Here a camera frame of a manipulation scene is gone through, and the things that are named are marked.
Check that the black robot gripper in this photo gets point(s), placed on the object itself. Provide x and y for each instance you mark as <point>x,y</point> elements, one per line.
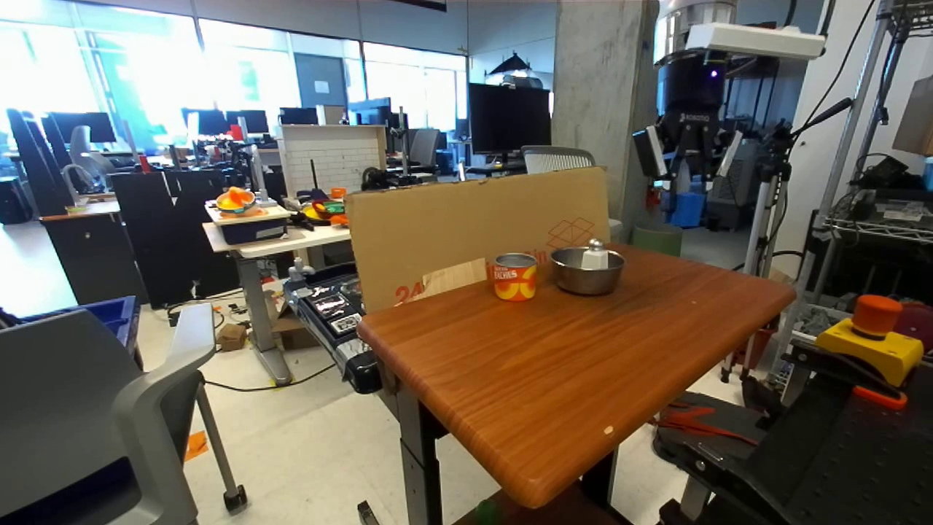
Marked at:
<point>696,145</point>

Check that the blue block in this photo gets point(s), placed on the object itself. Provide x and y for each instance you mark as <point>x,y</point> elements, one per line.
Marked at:
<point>690,211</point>

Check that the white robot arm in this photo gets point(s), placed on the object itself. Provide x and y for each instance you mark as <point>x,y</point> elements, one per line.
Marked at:
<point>696,52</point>

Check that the white object in bowl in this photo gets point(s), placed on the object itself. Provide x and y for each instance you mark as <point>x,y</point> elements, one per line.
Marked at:
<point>593,259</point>

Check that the steel bowl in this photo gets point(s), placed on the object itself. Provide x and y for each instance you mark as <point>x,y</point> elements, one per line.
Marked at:
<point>575,281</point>

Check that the black computer monitor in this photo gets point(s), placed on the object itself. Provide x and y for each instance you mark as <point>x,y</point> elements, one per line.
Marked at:
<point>510,119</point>

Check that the orange yellow tin can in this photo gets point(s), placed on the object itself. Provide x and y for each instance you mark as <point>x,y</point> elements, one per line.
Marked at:
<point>514,275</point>

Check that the yellow emergency stop button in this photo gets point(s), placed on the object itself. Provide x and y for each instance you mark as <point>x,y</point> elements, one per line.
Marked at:
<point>870,335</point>

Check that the cardboard panel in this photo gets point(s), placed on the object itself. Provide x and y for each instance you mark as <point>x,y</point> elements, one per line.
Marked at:
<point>405,236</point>

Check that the tray with colourful toys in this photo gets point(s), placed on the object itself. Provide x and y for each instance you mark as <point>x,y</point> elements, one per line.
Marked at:
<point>244,217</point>

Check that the white side table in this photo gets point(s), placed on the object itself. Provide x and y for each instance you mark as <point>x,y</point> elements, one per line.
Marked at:
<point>254,269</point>

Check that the grey office chair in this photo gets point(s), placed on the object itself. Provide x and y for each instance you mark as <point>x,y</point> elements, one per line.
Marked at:
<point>90,435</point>

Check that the camera tripod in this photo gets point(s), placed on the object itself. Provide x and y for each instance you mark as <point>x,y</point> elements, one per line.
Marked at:
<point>773,179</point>

